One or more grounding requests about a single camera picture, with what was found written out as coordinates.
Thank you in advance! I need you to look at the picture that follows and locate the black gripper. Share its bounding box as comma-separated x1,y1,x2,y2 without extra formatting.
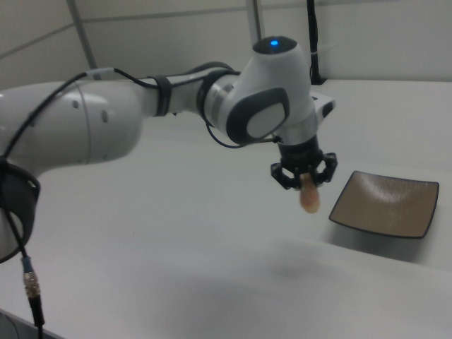
270,132,339,191

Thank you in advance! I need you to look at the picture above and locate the sugared orange bread roll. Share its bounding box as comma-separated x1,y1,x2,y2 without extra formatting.
299,172,322,215

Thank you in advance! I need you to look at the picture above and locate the square brown ceramic plate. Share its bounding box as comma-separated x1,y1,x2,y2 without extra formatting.
328,170,441,240

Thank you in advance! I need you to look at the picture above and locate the black camera pole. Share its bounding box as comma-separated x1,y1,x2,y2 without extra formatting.
304,0,326,86

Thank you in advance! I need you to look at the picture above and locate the grey wall frame post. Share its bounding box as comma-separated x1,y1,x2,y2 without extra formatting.
246,0,265,42
66,0,99,70

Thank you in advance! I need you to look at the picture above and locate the black cable strap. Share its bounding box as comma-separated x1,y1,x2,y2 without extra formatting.
145,73,174,118

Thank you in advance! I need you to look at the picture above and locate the black arm cable with connector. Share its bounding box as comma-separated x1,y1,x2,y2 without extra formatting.
0,66,282,339

